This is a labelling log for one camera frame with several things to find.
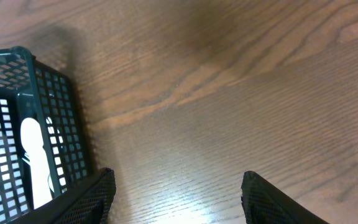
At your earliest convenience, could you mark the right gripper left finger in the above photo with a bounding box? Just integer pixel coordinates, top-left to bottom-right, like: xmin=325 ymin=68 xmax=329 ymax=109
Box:
xmin=12 ymin=168 xmax=116 ymax=224

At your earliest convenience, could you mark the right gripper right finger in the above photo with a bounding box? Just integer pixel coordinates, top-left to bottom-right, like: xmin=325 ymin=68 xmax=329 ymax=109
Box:
xmin=241 ymin=170 xmax=327 ymax=224

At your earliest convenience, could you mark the pink plastic fork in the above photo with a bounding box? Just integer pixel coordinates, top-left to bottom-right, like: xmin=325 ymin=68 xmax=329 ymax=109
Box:
xmin=20 ymin=118 xmax=53 ymax=209

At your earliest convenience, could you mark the black plastic basket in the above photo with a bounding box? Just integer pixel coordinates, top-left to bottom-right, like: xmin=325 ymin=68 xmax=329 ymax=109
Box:
xmin=0 ymin=47 xmax=93 ymax=223

